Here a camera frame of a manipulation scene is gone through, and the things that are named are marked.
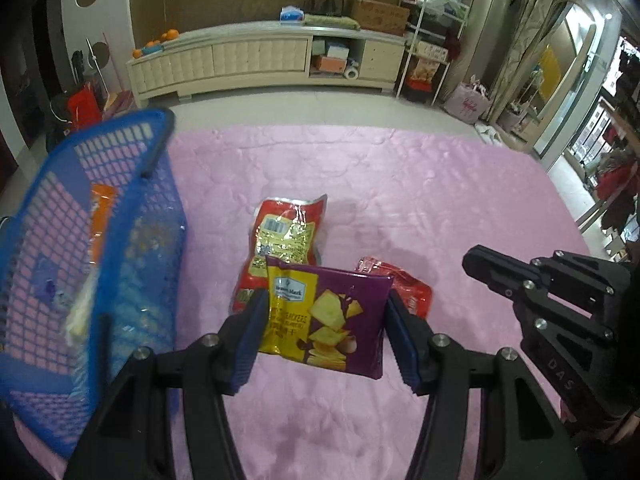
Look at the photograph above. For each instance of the small teal box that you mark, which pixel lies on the small teal box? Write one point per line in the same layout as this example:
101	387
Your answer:
152	51

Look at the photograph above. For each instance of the orange snack packet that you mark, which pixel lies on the orange snack packet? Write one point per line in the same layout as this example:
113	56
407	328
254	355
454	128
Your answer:
102	210

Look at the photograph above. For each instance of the pink gift bag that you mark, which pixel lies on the pink gift bag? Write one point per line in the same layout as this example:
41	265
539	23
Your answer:
467	102

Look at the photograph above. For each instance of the woven floor basket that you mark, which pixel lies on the woven floor basket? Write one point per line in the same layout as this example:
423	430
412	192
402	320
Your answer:
512	120

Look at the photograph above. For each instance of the blue striped clear snack bag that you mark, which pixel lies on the blue striped clear snack bag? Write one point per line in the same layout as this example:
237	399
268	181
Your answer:
150	270

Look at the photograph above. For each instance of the patterned beige curtain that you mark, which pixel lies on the patterned beige curtain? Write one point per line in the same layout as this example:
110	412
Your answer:
525	35

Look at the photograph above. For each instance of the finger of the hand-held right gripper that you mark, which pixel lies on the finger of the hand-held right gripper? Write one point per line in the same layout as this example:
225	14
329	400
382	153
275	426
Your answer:
500	265
555	317

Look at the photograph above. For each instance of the hanging dark clothes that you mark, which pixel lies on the hanging dark clothes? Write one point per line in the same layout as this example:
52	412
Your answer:
620	185

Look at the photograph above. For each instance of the orange printed snack box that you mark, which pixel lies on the orange printed snack box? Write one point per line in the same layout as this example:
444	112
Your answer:
422	70

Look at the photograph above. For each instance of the green cushion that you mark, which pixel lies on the green cushion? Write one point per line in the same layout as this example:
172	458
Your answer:
330	21

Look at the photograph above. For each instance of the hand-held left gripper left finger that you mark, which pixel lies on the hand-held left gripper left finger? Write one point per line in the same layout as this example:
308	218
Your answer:
247	347

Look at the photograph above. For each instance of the grey box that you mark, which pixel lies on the grey box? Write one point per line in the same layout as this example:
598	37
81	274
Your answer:
318	46

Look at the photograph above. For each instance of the black bag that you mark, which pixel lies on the black bag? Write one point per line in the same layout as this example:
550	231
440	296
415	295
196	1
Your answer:
57	115

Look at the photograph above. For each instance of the white tape roll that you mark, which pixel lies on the white tape roll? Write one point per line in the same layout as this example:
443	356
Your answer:
351	73

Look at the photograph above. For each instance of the purple yellow chips bag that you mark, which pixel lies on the purple yellow chips bag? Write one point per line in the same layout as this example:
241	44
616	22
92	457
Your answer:
330	310

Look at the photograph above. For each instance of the cardboard box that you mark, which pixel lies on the cardboard box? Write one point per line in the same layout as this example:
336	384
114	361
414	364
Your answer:
380	17

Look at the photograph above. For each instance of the red yellow snack packet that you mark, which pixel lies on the red yellow snack packet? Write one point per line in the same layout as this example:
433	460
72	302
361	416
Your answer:
285	235

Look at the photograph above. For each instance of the hanging red cloth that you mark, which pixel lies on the hanging red cloth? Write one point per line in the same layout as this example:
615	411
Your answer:
452	42

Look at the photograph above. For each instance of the blue white box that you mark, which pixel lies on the blue white box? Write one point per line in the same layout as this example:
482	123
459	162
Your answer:
336	50

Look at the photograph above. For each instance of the flat orange box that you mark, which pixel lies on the flat orange box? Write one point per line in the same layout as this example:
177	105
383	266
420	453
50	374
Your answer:
330	64

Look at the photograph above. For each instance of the clear cracker packet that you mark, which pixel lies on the clear cracker packet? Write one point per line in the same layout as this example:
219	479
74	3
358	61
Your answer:
80	310

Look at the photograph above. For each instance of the red bag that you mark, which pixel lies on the red bag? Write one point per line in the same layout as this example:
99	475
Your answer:
82	107

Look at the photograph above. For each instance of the blue plastic basket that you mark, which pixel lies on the blue plastic basket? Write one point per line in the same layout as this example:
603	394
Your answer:
30	270

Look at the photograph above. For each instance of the folded white cloths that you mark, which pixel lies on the folded white cloths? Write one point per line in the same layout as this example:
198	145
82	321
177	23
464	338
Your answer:
445	2

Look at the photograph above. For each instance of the cream low cabinet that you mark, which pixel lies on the cream low cabinet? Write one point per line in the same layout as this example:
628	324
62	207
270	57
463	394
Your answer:
225	60

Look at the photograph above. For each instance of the white metal rack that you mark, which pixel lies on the white metal rack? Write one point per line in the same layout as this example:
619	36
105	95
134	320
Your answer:
406	52

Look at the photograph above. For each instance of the white floor cloth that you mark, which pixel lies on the white floor cloth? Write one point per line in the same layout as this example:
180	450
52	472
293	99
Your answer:
487	132

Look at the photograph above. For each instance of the white printed box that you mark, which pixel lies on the white printed box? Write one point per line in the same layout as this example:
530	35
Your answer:
432	51

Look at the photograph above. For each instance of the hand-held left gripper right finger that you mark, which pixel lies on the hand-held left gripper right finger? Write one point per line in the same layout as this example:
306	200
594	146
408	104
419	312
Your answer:
404	347

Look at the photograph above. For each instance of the purple snack packet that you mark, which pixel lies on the purple snack packet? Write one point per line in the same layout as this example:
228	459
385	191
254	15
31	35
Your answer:
50	287

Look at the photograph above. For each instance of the pink quilted blanket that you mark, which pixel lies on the pink quilted blanket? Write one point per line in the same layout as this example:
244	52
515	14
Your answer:
400	185

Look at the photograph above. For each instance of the blue tissue box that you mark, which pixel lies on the blue tissue box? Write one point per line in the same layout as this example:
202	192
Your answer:
292	15

